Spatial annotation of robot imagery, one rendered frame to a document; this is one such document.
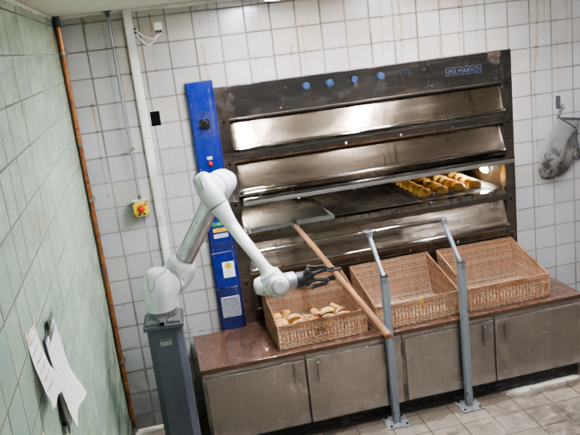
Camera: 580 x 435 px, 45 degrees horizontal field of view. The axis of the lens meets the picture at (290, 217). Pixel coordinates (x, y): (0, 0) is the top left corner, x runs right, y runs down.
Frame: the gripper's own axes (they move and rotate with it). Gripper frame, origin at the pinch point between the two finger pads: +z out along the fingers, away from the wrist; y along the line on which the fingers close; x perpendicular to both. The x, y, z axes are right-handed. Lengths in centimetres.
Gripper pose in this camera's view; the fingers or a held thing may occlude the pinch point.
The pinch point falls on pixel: (335, 273)
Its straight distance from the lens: 358.0
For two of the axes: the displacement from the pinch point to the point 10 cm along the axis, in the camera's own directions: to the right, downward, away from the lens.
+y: 1.1, 9.6, 2.5
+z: 9.7, -1.6, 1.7
